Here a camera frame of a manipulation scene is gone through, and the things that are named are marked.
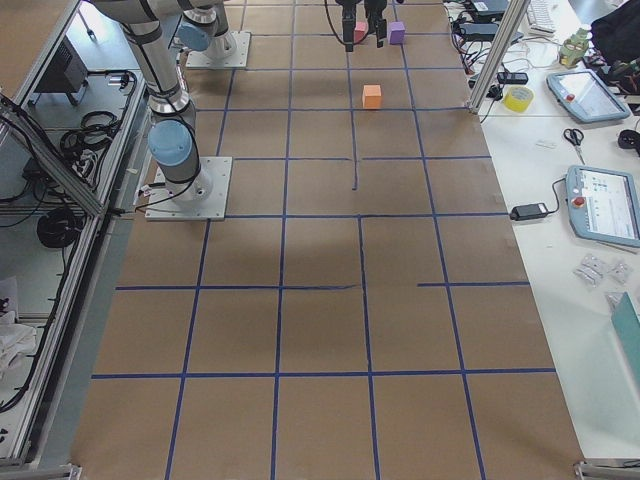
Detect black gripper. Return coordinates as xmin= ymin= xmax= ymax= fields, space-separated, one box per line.
xmin=333 ymin=0 xmax=391 ymax=53

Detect pink foam block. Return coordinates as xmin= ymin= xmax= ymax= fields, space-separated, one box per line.
xmin=354 ymin=21 xmax=369 ymax=44

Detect purple foam block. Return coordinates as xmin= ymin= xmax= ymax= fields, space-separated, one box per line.
xmin=387 ymin=21 xmax=406 ymax=45

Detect orange foam block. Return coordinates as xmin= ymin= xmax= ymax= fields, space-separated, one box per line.
xmin=362 ymin=84 xmax=382 ymax=110

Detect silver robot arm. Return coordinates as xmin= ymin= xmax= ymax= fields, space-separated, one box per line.
xmin=93 ymin=1 xmax=235 ymax=202
xmin=177 ymin=1 xmax=236 ymax=60

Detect yellow tape roll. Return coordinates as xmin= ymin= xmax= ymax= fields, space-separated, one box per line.
xmin=504 ymin=85 xmax=534 ymax=113

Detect far teach pendant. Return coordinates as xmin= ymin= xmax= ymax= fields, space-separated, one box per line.
xmin=546 ymin=70 xmax=631 ymax=123

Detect teach pendant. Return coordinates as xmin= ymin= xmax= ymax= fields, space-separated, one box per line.
xmin=546 ymin=70 xmax=631 ymax=123
xmin=565 ymin=165 xmax=639 ymax=248

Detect black power adapter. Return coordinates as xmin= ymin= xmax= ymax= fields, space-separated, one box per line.
xmin=509 ymin=203 xmax=550 ymax=221

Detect brown paper table cover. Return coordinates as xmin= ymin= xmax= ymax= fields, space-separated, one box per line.
xmin=71 ymin=1 xmax=580 ymax=479

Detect near teach pendant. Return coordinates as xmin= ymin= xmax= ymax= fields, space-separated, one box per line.
xmin=565 ymin=165 xmax=639 ymax=248

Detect white crumpled cloth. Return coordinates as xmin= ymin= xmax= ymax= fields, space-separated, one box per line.
xmin=1 ymin=276 xmax=37 ymax=376

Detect aluminium frame post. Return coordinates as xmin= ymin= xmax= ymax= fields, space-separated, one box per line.
xmin=467 ymin=0 xmax=529 ymax=114

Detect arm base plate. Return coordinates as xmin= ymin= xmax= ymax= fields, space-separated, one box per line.
xmin=186 ymin=31 xmax=251 ymax=70
xmin=145 ymin=156 xmax=233 ymax=221

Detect black handled scissors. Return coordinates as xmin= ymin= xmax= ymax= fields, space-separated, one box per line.
xmin=563 ymin=128 xmax=586 ymax=165

